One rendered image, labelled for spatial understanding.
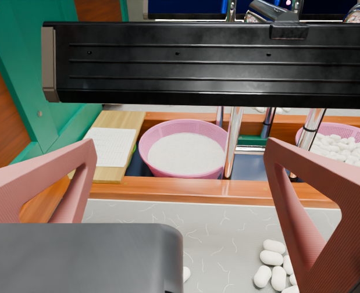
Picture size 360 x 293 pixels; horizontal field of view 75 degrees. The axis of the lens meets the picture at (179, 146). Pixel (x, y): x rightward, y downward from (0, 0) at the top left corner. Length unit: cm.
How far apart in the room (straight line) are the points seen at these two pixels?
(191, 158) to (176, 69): 45
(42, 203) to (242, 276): 36
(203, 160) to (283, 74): 44
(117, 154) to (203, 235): 29
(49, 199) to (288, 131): 70
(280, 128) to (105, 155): 55
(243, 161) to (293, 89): 53
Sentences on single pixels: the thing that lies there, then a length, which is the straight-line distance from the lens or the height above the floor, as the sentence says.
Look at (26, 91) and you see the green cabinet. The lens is 54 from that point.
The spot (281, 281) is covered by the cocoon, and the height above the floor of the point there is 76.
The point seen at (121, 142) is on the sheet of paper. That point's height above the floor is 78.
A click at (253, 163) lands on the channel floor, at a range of 77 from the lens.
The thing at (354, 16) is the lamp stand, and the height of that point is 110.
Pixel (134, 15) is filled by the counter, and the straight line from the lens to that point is 571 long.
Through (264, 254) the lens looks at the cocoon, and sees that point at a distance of 47.
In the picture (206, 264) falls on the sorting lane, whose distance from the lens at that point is 46.
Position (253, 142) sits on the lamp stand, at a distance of 81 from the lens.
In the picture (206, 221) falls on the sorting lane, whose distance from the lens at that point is 51.
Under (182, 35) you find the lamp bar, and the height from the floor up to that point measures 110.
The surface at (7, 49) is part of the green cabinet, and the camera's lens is 51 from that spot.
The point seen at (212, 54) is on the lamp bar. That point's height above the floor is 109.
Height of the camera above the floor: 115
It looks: 36 degrees down
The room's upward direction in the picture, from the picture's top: straight up
